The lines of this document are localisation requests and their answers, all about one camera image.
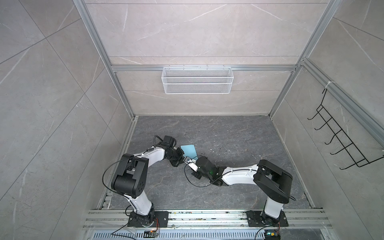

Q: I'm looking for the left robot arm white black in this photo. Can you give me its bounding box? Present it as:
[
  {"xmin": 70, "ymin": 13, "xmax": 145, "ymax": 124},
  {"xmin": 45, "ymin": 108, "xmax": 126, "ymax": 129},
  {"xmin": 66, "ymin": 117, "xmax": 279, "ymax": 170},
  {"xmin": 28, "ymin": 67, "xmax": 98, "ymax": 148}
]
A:
[{"xmin": 111, "ymin": 147, "xmax": 185, "ymax": 217}]

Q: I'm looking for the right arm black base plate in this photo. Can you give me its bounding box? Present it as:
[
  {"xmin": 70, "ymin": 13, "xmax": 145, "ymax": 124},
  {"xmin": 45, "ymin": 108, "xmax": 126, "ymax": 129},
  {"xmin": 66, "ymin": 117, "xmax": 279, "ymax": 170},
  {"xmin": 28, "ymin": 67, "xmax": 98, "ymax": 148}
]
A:
[{"xmin": 245, "ymin": 211, "xmax": 289, "ymax": 227}]

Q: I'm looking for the black wire hook rack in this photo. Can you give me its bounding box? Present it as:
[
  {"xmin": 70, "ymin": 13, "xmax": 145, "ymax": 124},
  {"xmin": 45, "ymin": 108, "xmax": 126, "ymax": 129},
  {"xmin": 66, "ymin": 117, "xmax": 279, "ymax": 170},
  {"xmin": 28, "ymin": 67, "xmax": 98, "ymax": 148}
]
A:
[{"xmin": 307, "ymin": 89, "xmax": 384, "ymax": 170}]

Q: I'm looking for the black cable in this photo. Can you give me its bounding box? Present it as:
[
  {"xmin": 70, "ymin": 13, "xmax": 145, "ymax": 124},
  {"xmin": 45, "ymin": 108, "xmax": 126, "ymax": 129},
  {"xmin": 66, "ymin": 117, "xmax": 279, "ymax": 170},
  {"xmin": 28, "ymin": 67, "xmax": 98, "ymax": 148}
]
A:
[
  {"xmin": 101, "ymin": 134, "xmax": 164, "ymax": 197},
  {"xmin": 183, "ymin": 161, "xmax": 259, "ymax": 189}
]

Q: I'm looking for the white wire mesh basket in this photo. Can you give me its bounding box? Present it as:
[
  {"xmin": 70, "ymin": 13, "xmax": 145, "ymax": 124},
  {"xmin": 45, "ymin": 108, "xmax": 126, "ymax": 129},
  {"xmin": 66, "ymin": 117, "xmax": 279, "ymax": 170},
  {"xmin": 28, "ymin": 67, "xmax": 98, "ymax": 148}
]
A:
[{"xmin": 162, "ymin": 67, "xmax": 234, "ymax": 95}]

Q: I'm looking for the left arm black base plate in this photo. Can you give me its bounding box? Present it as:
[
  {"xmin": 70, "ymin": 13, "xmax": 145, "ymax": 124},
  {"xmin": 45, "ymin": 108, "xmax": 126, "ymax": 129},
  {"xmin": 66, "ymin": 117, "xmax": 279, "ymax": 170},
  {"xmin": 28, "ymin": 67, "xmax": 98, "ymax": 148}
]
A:
[{"xmin": 128, "ymin": 211, "xmax": 169, "ymax": 228}]

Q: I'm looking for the aluminium mounting rail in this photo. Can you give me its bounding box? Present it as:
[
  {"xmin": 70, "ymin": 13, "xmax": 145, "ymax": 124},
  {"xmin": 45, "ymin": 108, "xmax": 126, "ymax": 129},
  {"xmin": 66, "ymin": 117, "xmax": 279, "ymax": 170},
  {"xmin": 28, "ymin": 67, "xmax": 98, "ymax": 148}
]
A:
[{"xmin": 82, "ymin": 209, "xmax": 332, "ymax": 230}]

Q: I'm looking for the light blue paper sheet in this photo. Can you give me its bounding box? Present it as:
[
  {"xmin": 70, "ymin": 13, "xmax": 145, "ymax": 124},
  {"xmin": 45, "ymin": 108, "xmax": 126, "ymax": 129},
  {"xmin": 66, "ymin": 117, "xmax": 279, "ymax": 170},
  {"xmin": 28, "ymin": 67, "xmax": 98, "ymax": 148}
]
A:
[{"xmin": 181, "ymin": 145, "xmax": 198, "ymax": 160}]

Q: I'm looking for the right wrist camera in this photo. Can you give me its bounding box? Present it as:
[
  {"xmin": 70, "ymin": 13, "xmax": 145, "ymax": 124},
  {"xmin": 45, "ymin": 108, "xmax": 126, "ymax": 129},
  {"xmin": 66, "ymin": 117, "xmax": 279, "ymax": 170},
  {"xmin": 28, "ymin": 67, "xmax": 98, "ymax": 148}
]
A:
[{"xmin": 187, "ymin": 159, "xmax": 199, "ymax": 172}]

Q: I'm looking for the left black cable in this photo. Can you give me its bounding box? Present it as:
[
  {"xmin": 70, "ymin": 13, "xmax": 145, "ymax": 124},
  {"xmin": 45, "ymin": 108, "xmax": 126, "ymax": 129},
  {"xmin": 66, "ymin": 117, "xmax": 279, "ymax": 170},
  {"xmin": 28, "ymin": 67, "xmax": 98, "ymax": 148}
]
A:
[{"xmin": 101, "ymin": 134, "xmax": 164, "ymax": 197}]

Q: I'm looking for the right black cable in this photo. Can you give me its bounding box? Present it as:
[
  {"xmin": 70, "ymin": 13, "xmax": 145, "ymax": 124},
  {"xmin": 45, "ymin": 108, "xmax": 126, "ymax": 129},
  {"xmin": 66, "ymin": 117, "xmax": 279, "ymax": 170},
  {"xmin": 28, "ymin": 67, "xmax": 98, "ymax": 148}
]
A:
[{"xmin": 183, "ymin": 161, "xmax": 259, "ymax": 189}]

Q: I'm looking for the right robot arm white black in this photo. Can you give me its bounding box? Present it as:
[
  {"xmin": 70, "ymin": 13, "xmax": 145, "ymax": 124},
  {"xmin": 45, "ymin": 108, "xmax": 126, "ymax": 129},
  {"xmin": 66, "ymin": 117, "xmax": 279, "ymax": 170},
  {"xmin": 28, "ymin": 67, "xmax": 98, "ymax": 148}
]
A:
[{"xmin": 184, "ymin": 156, "xmax": 293, "ymax": 222}]

